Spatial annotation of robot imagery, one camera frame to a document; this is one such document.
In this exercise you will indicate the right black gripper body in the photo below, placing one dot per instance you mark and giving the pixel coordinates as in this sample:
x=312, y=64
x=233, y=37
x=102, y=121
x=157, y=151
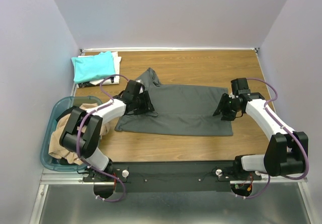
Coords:
x=231, y=109

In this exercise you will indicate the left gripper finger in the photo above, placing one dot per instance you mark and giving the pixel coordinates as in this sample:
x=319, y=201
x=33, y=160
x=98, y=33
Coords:
x=147, y=100
x=140, y=111

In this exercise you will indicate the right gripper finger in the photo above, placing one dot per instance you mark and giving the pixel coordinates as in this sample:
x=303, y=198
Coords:
x=221, y=105
x=228, y=117

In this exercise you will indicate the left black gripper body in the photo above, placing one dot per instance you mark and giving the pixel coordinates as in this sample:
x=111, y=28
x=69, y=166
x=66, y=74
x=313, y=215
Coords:
x=140, y=101

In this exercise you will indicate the dark grey t-shirt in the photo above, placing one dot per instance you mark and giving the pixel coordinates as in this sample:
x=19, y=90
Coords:
x=178, y=110

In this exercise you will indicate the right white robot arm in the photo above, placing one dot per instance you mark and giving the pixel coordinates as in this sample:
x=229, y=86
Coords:
x=287, y=151

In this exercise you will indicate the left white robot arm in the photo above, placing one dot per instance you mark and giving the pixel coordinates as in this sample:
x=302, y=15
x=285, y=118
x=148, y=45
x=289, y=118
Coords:
x=81, y=135

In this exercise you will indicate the white folded t-shirt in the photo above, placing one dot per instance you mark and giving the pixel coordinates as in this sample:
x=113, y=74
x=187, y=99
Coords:
x=112, y=81

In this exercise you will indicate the teal folded t-shirt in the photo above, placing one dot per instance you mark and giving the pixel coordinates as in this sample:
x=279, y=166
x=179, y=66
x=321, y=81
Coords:
x=93, y=67

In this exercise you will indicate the black garment in bin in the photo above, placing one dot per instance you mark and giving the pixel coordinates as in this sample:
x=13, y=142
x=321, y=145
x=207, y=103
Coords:
x=64, y=113

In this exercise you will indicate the teal plastic bin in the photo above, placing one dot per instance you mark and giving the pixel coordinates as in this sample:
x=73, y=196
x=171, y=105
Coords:
x=59, y=108

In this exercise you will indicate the beige crumpled t-shirt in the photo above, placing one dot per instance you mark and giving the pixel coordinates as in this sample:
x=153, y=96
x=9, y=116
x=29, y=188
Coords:
x=59, y=152

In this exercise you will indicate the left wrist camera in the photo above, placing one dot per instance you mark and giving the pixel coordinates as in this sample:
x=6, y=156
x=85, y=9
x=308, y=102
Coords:
x=142, y=86

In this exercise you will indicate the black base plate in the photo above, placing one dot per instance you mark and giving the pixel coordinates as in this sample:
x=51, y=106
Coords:
x=179, y=176

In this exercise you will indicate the aluminium frame rail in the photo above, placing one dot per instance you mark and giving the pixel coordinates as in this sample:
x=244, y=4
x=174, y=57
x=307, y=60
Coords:
x=52, y=177

